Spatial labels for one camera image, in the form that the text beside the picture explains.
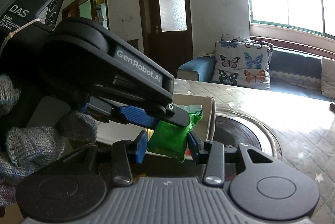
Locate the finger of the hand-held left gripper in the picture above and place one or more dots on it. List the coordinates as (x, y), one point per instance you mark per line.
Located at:
(136, 114)
(179, 115)

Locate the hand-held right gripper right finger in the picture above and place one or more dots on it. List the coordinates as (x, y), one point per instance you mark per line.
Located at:
(193, 147)

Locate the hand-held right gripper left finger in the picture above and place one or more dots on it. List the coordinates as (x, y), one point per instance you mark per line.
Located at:
(140, 147)

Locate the green plastic packet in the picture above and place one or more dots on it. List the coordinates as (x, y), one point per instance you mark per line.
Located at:
(170, 137)

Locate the grey cardboard box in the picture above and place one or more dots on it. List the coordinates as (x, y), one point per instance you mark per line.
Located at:
(206, 119)

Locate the person's left hand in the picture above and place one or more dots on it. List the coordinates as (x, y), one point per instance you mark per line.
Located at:
(31, 148)

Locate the black round induction hob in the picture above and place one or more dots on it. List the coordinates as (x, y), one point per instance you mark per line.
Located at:
(235, 132)

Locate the wooden display cabinet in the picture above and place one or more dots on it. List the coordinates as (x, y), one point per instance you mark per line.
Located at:
(99, 12)

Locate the blue sofa cushion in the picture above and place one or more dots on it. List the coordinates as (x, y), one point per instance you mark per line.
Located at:
(196, 67)

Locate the dark wooden desk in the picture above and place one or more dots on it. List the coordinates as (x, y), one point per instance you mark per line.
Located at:
(134, 44)

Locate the brown wooden door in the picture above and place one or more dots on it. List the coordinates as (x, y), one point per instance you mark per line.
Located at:
(167, 51)

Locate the butterfly print pillow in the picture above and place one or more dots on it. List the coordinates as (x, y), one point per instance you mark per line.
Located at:
(240, 64)

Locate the grey star quilted table cover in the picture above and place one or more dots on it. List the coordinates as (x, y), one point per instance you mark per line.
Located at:
(301, 135)

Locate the dark blue sofa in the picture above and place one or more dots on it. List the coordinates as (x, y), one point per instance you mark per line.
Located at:
(295, 62)

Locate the black remote control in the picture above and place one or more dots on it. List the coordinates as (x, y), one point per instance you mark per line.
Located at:
(332, 105)

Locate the white quilted cushion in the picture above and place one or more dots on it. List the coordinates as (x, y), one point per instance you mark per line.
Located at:
(328, 77)

